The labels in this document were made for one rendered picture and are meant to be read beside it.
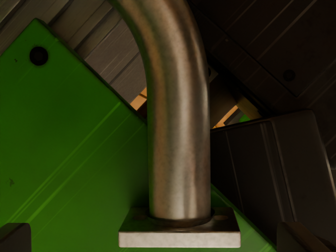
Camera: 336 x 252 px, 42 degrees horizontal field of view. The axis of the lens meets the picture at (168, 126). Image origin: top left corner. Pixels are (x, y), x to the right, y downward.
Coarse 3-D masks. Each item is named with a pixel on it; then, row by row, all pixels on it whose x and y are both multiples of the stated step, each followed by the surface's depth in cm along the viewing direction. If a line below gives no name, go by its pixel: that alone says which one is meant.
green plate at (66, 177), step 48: (48, 48) 23; (0, 96) 24; (48, 96) 23; (96, 96) 23; (0, 144) 24; (48, 144) 24; (96, 144) 23; (144, 144) 23; (0, 192) 24; (48, 192) 24; (96, 192) 24; (144, 192) 24; (48, 240) 24; (96, 240) 24
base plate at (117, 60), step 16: (112, 32) 66; (128, 32) 70; (112, 48) 70; (128, 48) 74; (96, 64) 70; (112, 64) 74; (128, 64) 79; (112, 80) 79; (128, 80) 84; (144, 80) 90; (128, 96) 91
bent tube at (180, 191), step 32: (128, 0) 19; (160, 0) 19; (160, 32) 19; (192, 32) 20; (160, 64) 20; (192, 64) 20; (160, 96) 20; (192, 96) 20; (160, 128) 20; (192, 128) 20; (160, 160) 20; (192, 160) 20; (160, 192) 20; (192, 192) 20; (128, 224) 21; (160, 224) 20; (192, 224) 20; (224, 224) 20
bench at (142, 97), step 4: (144, 88) 100; (144, 92) 102; (140, 96) 102; (144, 96) 107; (136, 100) 102; (140, 100) 104; (144, 100) 106; (132, 104) 102; (136, 104) 104; (140, 104) 106; (136, 108) 106
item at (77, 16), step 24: (0, 0) 25; (24, 0) 25; (48, 0) 25; (72, 0) 25; (96, 0) 25; (0, 24) 25; (24, 24) 25; (48, 24) 25; (72, 24) 25; (96, 24) 24; (0, 48) 25; (72, 48) 25; (96, 48) 26
